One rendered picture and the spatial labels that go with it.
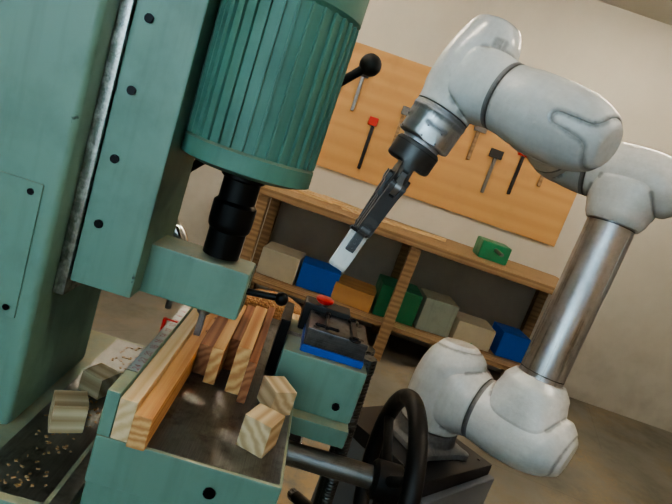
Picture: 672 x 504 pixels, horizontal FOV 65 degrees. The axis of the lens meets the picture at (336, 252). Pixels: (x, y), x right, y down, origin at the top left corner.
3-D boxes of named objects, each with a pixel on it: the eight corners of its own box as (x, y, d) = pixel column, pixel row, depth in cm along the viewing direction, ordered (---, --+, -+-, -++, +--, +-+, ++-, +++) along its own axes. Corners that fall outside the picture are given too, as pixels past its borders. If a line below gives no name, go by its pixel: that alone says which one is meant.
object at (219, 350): (213, 385, 75) (224, 350, 74) (201, 382, 75) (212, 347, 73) (238, 333, 94) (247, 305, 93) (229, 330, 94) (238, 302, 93)
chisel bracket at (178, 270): (232, 331, 73) (250, 275, 71) (133, 300, 72) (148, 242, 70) (241, 314, 80) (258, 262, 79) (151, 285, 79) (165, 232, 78)
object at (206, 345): (204, 376, 76) (213, 347, 75) (191, 372, 76) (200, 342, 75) (229, 329, 95) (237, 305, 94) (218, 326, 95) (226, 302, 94)
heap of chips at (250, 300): (301, 327, 108) (307, 310, 107) (235, 306, 107) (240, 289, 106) (303, 312, 116) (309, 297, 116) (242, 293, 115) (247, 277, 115)
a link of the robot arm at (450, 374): (418, 399, 146) (447, 326, 143) (477, 436, 135) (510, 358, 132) (387, 407, 133) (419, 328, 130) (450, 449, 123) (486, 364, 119)
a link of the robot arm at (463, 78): (403, 83, 81) (470, 119, 74) (464, -8, 78) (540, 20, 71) (430, 113, 90) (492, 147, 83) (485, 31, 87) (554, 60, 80)
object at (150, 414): (143, 451, 57) (152, 419, 56) (125, 446, 57) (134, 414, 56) (244, 283, 122) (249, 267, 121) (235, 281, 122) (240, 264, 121)
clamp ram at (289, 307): (310, 384, 84) (328, 333, 82) (264, 370, 83) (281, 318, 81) (312, 361, 92) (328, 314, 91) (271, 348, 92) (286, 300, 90)
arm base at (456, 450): (414, 412, 151) (422, 394, 151) (469, 461, 134) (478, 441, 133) (366, 410, 141) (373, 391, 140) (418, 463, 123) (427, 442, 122)
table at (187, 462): (346, 558, 60) (364, 514, 59) (81, 483, 58) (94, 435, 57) (339, 349, 119) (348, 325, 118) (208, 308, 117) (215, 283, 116)
